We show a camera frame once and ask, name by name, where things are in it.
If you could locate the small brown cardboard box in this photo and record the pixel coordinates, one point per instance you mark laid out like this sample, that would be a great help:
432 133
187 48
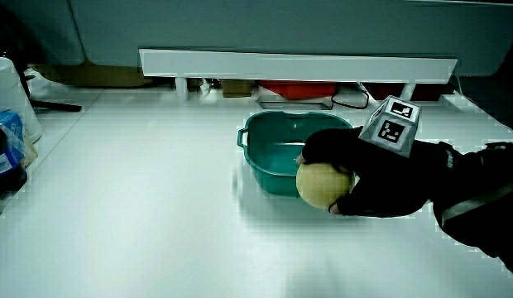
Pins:
237 88

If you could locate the blue carton box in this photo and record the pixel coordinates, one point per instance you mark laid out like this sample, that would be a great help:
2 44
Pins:
10 122

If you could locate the dark bottle with label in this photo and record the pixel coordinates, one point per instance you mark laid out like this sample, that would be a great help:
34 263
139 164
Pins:
2 165

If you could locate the person's right hand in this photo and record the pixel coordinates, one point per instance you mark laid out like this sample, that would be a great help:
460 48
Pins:
380 178

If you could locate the white desk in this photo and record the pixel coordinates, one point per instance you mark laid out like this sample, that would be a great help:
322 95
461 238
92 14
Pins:
136 198

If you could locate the yellow round pear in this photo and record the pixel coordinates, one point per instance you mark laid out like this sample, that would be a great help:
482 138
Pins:
320 186

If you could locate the grey flat tray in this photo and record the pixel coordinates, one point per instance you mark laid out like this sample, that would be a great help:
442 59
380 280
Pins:
293 103

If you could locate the white monitor riser shelf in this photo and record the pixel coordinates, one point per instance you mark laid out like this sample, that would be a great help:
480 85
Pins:
281 66

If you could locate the red plastic bin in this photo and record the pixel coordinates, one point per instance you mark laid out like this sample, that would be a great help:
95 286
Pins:
298 89

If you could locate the green plastic basin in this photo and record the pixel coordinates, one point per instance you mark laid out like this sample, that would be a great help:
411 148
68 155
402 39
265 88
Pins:
273 149

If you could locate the black stand leg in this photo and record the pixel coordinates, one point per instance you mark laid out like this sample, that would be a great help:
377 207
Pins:
54 106

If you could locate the white plastic bucket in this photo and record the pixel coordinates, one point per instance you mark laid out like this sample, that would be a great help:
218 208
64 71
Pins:
8 91

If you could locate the person's right forearm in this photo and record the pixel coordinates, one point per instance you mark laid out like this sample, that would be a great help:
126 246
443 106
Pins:
484 198

